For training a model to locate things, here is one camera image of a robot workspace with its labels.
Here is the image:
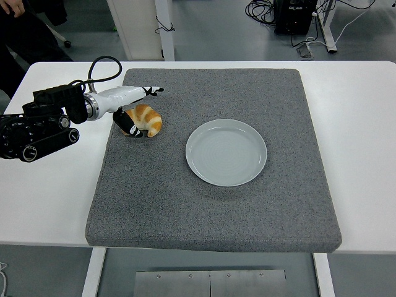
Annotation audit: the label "tangled black floor cables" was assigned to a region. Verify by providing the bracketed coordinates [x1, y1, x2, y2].
[245, 0, 278, 27]

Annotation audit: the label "grey floor socket box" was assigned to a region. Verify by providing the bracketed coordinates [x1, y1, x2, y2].
[296, 45, 314, 59]

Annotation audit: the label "white upright post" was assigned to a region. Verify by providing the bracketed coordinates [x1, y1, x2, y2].
[154, 0, 176, 62]

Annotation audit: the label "white table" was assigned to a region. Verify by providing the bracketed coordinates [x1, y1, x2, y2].
[0, 61, 396, 297]

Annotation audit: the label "black computer case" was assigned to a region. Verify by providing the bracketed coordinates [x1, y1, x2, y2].
[273, 0, 319, 35]

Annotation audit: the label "person's hand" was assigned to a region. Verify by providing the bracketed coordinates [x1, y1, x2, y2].
[0, 0, 26, 19]

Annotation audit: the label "white floor cable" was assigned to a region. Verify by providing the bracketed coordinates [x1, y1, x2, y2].
[304, 0, 377, 51]

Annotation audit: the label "thin white hanging cable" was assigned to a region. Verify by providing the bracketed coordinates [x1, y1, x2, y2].
[0, 261, 9, 297]

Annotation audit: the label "grey office chair base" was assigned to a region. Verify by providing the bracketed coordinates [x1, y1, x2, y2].
[43, 21, 72, 49]

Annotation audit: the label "golden croissant bread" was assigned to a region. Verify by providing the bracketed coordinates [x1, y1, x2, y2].
[121, 104, 163, 138]

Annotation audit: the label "grey metal plate with screws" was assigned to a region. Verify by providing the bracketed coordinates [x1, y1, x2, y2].
[134, 269, 288, 297]

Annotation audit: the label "white cabinet panel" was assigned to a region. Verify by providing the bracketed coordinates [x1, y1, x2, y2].
[106, 0, 164, 61]

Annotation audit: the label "pale grey round plate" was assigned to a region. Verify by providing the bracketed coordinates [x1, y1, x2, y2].
[185, 118, 268, 187]

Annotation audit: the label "person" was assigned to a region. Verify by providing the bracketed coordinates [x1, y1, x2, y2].
[0, 0, 74, 100]

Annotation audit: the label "white desk leg frame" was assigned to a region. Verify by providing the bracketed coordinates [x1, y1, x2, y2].
[318, 0, 338, 54]

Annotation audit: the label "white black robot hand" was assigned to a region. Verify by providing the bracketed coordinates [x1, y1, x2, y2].
[92, 85, 165, 138]

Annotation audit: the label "thin black cable on post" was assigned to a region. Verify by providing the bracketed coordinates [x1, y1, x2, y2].
[154, 14, 176, 35]

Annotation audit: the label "grey felt mat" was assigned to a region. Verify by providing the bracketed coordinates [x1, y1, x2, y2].
[84, 68, 343, 254]

